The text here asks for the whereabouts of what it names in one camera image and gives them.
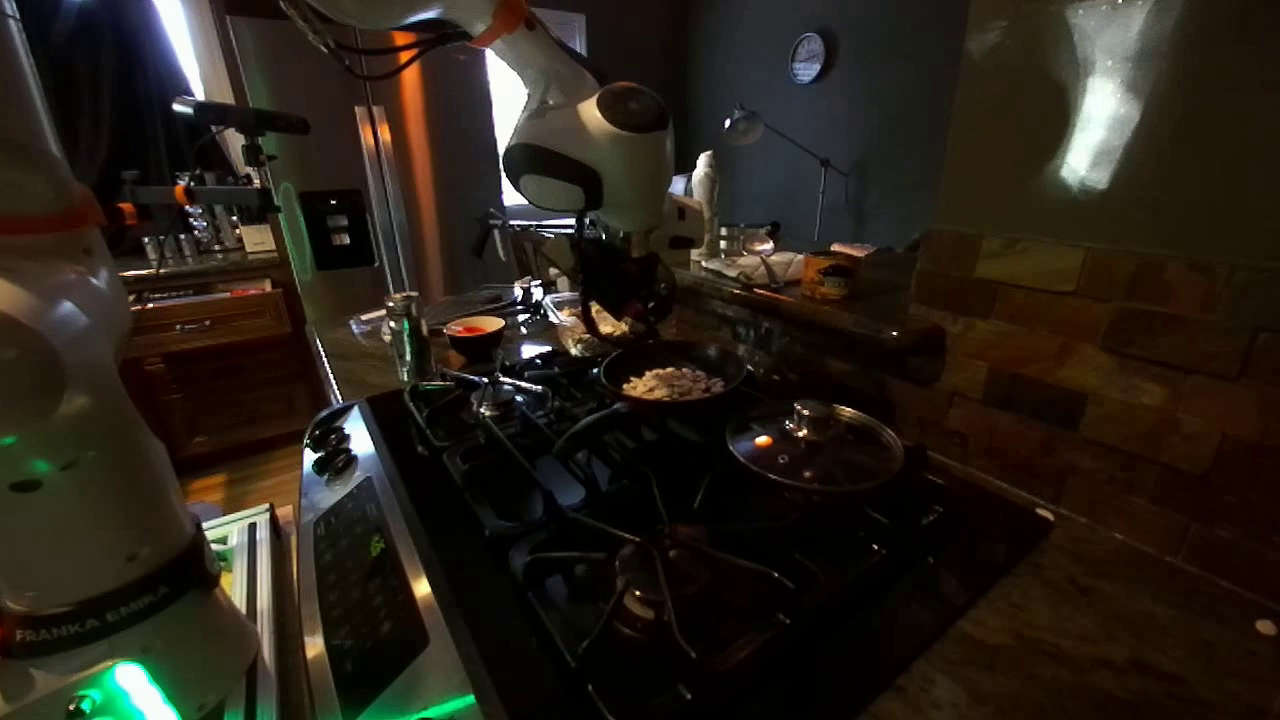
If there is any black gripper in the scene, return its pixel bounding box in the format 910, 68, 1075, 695
572, 216, 675, 315

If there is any clear plastic container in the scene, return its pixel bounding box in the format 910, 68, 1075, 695
543, 284, 666, 359

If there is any black frying pan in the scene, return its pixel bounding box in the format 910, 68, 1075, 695
595, 333, 757, 418

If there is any white spray bottle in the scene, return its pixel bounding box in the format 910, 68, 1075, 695
683, 142, 728, 266

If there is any white food pieces heap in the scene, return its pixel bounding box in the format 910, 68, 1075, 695
620, 362, 733, 402

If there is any grey folded cloth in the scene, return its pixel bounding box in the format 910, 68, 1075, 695
699, 245, 813, 293

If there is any small red bowl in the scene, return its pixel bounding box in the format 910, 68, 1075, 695
440, 310, 513, 359

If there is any black desk lamp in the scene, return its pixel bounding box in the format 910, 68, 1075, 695
714, 105, 868, 255

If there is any bright window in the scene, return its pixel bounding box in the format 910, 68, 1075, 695
476, 5, 601, 223

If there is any stainless steel refrigerator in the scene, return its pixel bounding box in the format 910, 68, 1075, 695
346, 34, 515, 304

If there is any clear glass cup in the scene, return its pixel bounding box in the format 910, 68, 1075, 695
379, 287, 430, 382

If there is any black stove knob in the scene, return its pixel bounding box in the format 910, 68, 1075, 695
313, 436, 365, 478
305, 395, 356, 444

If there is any wooden drawer cabinet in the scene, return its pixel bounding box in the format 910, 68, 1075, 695
94, 255, 333, 464

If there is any black gas stove top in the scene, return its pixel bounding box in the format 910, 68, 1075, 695
293, 335, 1055, 720

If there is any black rod with orange clamp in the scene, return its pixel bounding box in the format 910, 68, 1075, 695
111, 175, 274, 226

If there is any orange velcro strap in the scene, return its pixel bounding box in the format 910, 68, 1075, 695
0, 196, 111, 238
476, 0, 536, 47

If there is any round wall clock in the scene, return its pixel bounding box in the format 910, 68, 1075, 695
789, 29, 832, 88

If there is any black switch panel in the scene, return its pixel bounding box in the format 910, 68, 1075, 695
294, 186, 374, 272

